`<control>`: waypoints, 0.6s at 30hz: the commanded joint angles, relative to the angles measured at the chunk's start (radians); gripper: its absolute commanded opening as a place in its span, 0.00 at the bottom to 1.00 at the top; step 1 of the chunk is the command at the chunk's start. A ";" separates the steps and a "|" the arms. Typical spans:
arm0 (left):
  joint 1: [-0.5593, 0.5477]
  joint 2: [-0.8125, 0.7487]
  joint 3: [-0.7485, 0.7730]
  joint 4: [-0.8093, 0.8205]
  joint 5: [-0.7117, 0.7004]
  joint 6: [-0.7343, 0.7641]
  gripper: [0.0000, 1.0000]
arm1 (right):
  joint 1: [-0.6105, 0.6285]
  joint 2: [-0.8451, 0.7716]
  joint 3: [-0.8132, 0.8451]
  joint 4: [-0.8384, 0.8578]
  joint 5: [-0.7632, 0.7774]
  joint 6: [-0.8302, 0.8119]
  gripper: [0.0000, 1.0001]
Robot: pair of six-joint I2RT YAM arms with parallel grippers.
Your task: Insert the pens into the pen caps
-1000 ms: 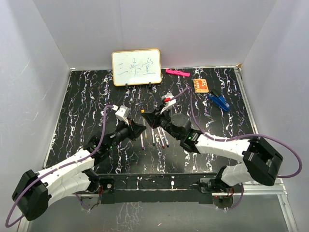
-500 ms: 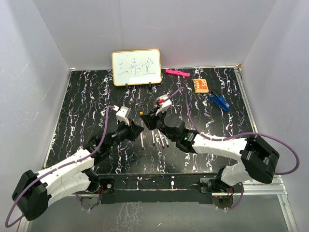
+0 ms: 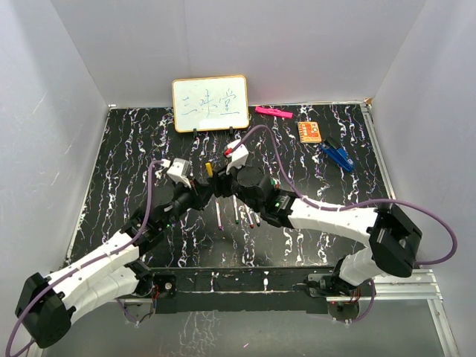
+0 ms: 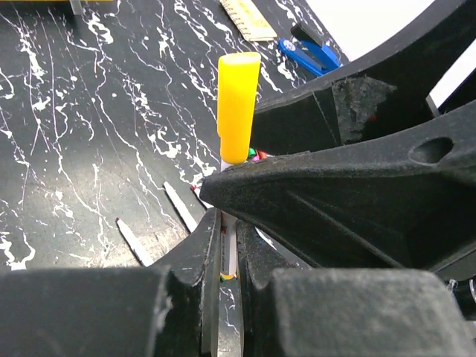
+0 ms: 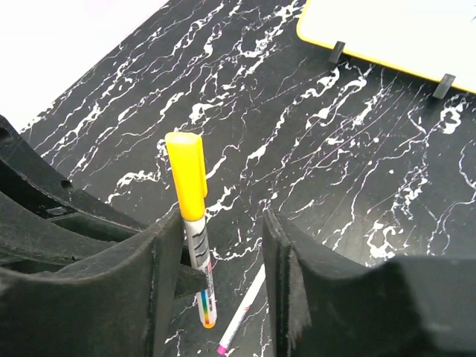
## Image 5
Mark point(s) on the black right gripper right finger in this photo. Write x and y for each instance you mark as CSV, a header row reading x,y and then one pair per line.
x,y
324,304

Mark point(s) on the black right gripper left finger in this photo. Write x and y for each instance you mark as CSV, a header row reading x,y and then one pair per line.
x,y
115,303

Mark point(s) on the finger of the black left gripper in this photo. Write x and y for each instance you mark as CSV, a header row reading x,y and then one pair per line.
x,y
31,182
61,241

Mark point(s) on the white pen magenta end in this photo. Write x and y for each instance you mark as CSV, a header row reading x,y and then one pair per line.
x,y
241,311

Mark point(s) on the yellow pen cap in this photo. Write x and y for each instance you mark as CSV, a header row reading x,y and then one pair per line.
x,y
186,155

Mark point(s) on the white pen yellow end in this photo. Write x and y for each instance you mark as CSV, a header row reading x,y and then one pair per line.
x,y
197,240

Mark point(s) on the black whiteboard stand foot right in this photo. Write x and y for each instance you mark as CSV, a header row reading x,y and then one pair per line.
x,y
443,86

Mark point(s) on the black whiteboard stand foot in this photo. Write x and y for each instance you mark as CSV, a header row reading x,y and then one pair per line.
x,y
337,52
443,86

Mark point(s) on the black whiteboard stand foot left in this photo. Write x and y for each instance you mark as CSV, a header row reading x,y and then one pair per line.
x,y
337,52

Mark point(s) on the whiteboard with yellow frame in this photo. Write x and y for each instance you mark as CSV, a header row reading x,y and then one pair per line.
x,y
428,39

